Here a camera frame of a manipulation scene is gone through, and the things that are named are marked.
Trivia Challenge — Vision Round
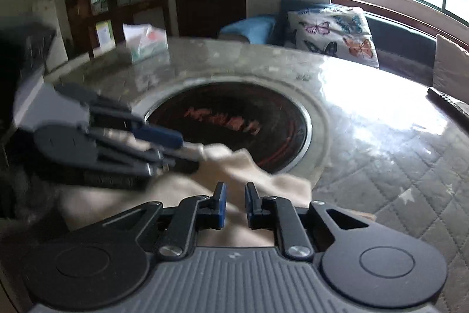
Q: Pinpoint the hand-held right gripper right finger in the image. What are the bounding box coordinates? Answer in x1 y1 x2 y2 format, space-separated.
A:
244 182 379 260

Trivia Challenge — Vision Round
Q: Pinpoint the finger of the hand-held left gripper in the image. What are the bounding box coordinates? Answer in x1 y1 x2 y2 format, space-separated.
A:
91 128 206 177
55 83 184 149

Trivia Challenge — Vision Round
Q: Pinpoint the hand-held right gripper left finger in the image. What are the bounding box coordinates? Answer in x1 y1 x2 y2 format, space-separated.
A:
69 182 227 261

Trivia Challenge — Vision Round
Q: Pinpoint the cream hooded sweatshirt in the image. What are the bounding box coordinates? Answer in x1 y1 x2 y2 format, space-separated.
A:
59 143 313 248

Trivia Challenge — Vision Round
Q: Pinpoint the round black induction cooktop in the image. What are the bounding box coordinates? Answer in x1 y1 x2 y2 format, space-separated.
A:
146 81 313 175

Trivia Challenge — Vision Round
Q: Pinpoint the tissue box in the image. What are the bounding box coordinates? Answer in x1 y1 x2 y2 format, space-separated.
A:
122 23 169 65

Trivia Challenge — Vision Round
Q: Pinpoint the low wooden cabinet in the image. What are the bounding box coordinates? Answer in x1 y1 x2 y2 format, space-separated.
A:
87 0 171 55

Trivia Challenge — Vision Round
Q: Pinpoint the blue cushion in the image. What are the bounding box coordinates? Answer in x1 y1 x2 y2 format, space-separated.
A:
219 15 276 44

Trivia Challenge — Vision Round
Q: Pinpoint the butterfly print pillow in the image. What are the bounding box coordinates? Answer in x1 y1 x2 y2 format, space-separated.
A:
286 7 380 69

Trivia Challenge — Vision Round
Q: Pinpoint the black remote control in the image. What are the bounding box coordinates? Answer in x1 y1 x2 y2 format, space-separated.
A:
427 87 469 120

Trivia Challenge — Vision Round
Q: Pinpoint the dark blue sofa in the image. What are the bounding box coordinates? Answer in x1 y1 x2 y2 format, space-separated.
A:
277 0 437 87

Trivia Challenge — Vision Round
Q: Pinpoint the plain white pillow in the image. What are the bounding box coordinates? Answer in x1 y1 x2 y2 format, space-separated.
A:
432 33 469 91

